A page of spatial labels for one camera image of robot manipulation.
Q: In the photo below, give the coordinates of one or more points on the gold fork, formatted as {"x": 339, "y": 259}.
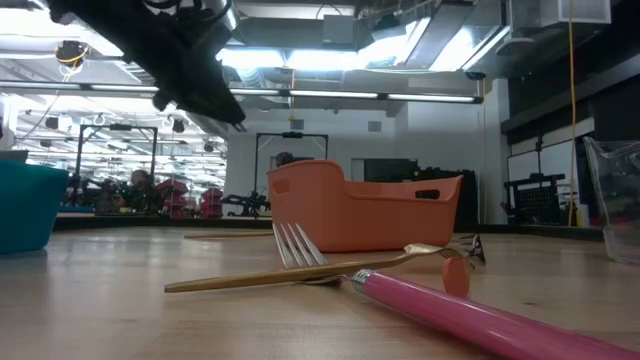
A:
{"x": 456, "y": 280}

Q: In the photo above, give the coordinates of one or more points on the dark ceiling security camera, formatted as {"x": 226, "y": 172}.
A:
{"x": 475, "y": 76}

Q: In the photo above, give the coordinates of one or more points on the black pegboard stand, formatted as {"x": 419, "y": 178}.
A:
{"x": 537, "y": 202}

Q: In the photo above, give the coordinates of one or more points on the black bulky equipment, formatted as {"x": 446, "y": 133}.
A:
{"x": 470, "y": 200}

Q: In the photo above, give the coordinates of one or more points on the black gantry frame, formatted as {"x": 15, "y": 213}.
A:
{"x": 120, "y": 127}
{"x": 292, "y": 134}

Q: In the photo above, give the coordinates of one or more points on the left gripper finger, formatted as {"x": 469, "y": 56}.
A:
{"x": 205, "y": 95}
{"x": 161, "y": 100}

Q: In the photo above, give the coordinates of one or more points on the black background robot arm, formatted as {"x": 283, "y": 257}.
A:
{"x": 245, "y": 202}

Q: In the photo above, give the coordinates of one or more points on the teal plastic bin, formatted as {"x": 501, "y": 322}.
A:
{"x": 27, "y": 210}

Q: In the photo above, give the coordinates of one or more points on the gold spoon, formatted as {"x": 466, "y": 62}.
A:
{"x": 250, "y": 280}

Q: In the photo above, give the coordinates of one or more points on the red office chair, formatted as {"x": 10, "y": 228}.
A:
{"x": 212, "y": 202}
{"x": 172, "y": 197}

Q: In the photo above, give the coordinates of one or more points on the black wall monitor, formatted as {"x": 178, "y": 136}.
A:
{"x": 390, "y": 170}

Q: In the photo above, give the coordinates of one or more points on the clear plastic bin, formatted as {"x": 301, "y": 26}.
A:
{"x": 617, "y": 200}

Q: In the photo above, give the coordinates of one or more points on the orange plastic bin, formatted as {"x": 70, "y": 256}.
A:
{"x": 360, "y": 220}

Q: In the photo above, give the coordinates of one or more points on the long ceiling light bar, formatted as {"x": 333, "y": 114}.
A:
{"x": 330, "y": 93}

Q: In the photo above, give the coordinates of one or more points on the wooden chopsticks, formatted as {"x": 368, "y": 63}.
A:
{"x": 225, "y": 234}

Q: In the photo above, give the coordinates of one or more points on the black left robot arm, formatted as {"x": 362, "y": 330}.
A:
{"x": 80, "y": 10}

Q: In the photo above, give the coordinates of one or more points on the person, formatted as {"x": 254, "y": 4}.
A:
{"x": 139, "y": 187}
{"x": 285, "y": 159}

